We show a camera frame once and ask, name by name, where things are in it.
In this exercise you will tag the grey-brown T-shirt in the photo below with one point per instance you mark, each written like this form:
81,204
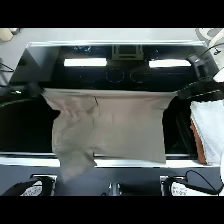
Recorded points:
120,123

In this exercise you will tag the white garment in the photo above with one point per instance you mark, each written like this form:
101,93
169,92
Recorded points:
210,130

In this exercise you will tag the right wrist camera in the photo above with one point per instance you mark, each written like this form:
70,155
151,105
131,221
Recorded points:
199,66

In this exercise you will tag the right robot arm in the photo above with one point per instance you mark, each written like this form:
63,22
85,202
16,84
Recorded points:
206,88

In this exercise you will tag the orange garment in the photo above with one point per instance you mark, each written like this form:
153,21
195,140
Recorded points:
199,143

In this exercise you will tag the silver frame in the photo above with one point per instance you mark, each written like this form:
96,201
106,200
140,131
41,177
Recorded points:
133,163

